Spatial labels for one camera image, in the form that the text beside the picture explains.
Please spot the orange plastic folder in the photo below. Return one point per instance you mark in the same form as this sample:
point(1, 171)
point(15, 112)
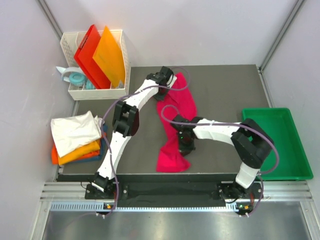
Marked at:
point(109, 57)

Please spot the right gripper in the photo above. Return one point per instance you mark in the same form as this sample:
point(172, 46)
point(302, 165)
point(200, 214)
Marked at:
point(184, 150)

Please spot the teal white headphones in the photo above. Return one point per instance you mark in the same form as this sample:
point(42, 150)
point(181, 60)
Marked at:
point(76, 77)

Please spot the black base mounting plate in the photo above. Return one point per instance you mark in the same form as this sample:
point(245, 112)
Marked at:
point(175, 190)

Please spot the red plastic folder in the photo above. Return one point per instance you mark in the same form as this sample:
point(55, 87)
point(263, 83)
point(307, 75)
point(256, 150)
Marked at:
point(84, 59)

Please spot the white folded t shirt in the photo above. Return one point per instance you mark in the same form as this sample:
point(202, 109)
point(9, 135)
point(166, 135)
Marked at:
point(73, 132)

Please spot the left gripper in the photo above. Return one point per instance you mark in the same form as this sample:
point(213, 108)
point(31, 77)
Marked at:
point(161, 98)

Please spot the blue folded t shirt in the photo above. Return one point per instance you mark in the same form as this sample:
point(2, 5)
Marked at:
point(103, 140)

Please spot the magenta t shirt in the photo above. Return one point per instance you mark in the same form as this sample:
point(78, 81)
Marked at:
point(178, 102)

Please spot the white plastic organizer basket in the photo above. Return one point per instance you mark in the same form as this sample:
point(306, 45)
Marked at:
point(69, 44)

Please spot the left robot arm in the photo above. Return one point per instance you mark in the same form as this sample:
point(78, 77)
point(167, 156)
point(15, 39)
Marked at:
point(125, 123)

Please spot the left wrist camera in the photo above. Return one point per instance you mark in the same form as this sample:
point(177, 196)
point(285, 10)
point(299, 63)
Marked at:
point(173, 80)

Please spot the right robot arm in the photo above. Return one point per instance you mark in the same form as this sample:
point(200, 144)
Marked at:
point(252, 144)

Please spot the green plastic tray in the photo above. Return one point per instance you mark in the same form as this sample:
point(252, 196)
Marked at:
point(278, 123)

